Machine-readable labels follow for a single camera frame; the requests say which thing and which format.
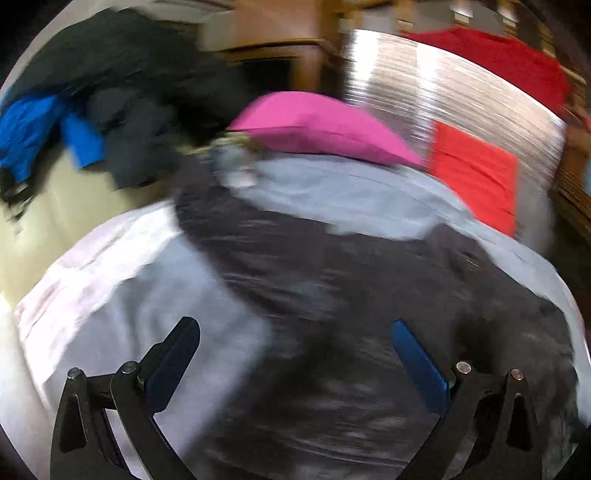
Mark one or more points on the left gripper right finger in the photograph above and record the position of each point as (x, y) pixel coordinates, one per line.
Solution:
(496, 410)

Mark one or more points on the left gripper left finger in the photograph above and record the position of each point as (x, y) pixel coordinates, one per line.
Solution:
(84, 445)

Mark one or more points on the dark quilted zip jacket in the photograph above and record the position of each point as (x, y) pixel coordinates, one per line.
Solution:
(330, 398)

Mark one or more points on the white mattress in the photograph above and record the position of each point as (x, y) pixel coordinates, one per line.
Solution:
(34, 334)

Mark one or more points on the grey fleece blanket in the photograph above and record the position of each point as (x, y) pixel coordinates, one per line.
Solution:
(350, 198)

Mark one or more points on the cream leather sofa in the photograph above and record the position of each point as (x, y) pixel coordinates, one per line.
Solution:
(69, 203)

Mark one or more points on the red-orange pillow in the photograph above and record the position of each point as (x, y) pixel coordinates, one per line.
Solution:
(484, 176)

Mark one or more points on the blue jacket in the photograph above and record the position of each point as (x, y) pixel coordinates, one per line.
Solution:
(26, 126)

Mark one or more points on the black puffer coat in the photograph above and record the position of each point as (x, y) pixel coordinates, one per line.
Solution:
(142, 85)

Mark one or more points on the silver foil insulation board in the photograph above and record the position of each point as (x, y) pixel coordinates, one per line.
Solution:
(410, 86)

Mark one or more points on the dark red cloth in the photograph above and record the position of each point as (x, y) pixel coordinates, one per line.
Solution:
(533, 72)

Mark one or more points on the pink pillow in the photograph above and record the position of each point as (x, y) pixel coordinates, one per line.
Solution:
(309, 123)

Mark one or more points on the wooden column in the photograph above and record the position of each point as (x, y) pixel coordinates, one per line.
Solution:
(280, 45)

